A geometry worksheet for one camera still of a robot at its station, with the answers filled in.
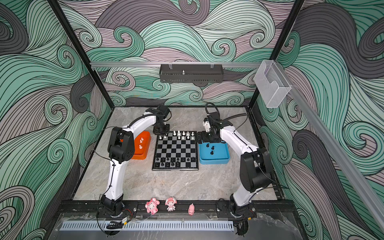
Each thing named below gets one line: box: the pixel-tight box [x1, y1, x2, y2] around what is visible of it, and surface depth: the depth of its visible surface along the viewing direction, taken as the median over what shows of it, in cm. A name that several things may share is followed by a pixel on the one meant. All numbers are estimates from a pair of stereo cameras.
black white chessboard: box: [152, 131, 199, 171], surface depth 94 cm
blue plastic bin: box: [198, 140, 230, 165], surface depth 95 cm
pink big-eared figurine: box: [145, 197, 161, 215], surface depth 73 cm
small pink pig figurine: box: [188, 203, 195, 216], surface depth 73 cm
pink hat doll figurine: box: [165, 196, 178, 212], surface depth 74 cm
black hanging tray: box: [159, 62, 224, 83], surface depth 97 cm
